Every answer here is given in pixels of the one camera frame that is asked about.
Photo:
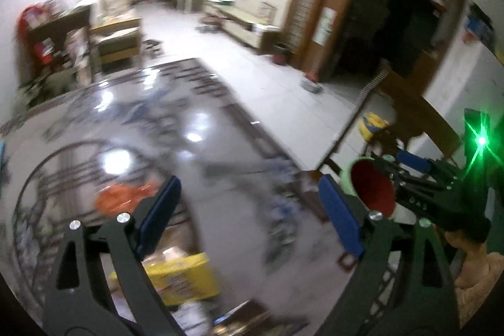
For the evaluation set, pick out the yellow toy car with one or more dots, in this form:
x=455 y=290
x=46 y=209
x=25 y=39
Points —
x=370 y=124

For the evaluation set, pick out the orange plastic wrapper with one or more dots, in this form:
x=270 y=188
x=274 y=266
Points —
x=121 y=197

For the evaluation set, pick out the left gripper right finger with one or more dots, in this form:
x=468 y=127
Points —
x=401 y=283

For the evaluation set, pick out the wooden dining chair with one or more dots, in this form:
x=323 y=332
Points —
x=415 y=117

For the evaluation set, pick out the small wooden stool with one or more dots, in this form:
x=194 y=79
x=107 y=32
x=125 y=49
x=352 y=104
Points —
x=152 y=48

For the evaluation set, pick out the wooden sofa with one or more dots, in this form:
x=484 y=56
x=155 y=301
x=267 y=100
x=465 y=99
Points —
x=115 y=31

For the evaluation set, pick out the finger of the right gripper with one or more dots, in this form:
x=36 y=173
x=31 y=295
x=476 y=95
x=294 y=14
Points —
x=413 y=161

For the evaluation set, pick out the white side table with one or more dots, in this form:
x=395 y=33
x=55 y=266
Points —
x=190 y=6

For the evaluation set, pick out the right hand tan glove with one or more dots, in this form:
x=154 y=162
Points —
x=479 y=273

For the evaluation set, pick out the red trash bin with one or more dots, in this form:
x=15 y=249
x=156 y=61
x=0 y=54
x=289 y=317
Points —
x=280 y=54

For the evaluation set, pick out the yellow snack box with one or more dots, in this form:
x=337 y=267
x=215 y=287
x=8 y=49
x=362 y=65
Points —
x=182 y=280

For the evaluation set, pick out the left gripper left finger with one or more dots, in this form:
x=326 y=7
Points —
x=78 y=300

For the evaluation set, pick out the low tv cabinet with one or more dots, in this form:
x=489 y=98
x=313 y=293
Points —
x=245 y=27

